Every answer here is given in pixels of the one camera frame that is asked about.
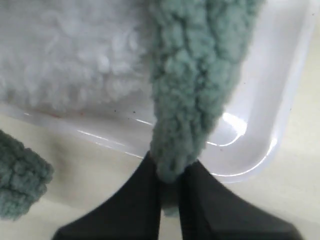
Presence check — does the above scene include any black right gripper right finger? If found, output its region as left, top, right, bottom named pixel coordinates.
left=179, top=161, right=299, bottom=240

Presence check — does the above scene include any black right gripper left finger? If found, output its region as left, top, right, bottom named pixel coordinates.
left=53, top=154, right=160, bottom=240

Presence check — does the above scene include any green fluffy scarf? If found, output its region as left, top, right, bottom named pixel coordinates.
left=0, top=0, right=263, bottom=221

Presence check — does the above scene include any white plush snowman toy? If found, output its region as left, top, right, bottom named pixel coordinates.
left=0, top=0, right=153, bottom=112

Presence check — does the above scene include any white plastic tray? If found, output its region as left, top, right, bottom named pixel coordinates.
left=0, top=0, right=320, bottom=183

